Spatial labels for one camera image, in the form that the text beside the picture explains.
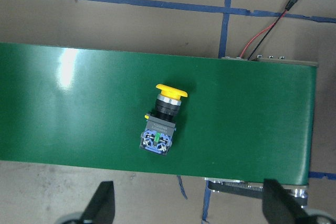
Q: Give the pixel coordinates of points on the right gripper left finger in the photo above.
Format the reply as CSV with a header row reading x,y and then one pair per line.
x,y
101,208

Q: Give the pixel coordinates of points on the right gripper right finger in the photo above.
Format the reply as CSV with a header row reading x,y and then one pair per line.
x,y
279,207

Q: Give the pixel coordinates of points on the yellow mushroom push button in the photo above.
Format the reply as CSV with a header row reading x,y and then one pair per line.
x,y
160,126

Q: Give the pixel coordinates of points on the green conveyor belt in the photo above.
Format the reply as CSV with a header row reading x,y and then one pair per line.
x,y
246,120

